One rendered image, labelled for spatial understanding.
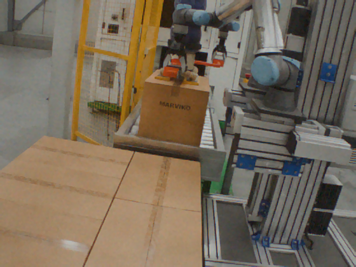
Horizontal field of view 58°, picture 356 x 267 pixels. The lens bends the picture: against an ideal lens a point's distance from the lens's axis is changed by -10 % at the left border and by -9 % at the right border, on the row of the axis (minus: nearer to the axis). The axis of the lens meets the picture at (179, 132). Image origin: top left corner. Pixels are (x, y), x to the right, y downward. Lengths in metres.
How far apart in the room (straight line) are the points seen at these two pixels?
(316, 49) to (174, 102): 0.92
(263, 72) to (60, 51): 1.93
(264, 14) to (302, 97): 0.51
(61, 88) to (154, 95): 1.08
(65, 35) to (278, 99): 1.92
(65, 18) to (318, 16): 1.96
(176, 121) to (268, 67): 0.94
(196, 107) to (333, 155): 0.96
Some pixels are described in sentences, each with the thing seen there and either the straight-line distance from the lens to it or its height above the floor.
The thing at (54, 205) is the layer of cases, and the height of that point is 0.54.
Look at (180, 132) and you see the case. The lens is 2.20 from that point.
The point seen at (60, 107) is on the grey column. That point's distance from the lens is 3.03.
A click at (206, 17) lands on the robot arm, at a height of 1.38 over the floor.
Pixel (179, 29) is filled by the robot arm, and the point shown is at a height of 1.30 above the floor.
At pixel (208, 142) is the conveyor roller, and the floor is 0.55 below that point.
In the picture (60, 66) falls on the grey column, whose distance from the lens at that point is 2.97.
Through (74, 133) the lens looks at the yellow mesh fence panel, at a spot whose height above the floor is 0.11.
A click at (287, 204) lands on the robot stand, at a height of 0.49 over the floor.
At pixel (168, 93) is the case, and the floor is 0.90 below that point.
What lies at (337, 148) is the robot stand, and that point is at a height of 0.94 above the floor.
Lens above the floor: 1.33
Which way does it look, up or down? 18 degrees down
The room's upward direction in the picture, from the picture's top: 9 degrees clockwise
